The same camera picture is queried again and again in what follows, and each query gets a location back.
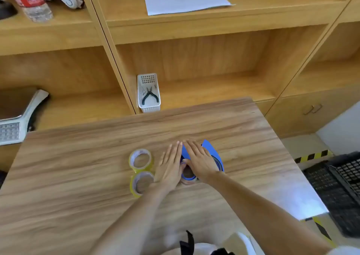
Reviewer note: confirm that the person's left hand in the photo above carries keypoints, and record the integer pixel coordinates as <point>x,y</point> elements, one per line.
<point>168,170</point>

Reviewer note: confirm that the person's right hand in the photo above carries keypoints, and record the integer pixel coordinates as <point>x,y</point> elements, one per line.
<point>201,163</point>

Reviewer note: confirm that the blue tape dispenser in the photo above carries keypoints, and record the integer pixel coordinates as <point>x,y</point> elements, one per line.
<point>185,154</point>
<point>209,148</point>

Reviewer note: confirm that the clear tape roll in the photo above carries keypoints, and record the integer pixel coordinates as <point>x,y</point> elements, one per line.
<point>189,182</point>

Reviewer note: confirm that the yellow tape roll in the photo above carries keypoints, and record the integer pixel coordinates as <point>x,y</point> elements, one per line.
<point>132,185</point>
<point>131,162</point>

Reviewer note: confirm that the person's left forearm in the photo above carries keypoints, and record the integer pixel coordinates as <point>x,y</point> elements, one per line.
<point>132,224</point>

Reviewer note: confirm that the person's right forearm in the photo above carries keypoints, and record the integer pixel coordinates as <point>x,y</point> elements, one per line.
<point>258,215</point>

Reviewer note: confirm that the white plastic basket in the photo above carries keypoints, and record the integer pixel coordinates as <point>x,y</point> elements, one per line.
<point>148,109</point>

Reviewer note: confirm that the white shirt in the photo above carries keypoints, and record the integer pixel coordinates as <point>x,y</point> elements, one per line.
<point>202,249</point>

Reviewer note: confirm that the wooden shelf cabinet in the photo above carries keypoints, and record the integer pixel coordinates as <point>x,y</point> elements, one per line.
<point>211,57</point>

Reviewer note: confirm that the black plastic crate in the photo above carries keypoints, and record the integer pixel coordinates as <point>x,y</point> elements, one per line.
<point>323,190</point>
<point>348,173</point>

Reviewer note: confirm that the white paper sheet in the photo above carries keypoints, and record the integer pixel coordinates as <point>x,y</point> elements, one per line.
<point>185,3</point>

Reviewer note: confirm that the white electronic scale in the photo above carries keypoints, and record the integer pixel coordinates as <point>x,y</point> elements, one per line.
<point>11,131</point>

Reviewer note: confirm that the clear plastic water bottle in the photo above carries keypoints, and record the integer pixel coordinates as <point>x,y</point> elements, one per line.
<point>31,1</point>

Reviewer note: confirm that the black round object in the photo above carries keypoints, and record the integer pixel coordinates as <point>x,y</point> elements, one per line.
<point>5,11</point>

